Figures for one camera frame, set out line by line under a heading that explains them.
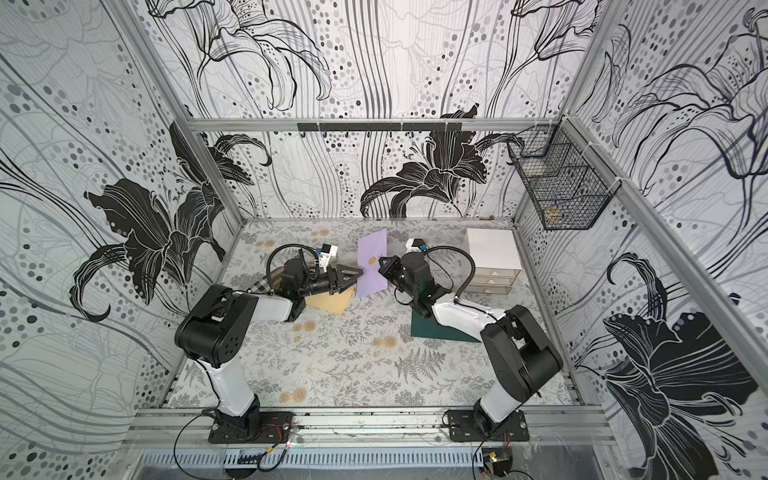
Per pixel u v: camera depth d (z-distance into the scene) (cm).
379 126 89
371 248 93
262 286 96
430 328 86
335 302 93
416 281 66
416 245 80
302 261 73
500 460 70
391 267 76
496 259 90
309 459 69
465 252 76
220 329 51
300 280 76
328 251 84
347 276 81
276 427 73
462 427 72
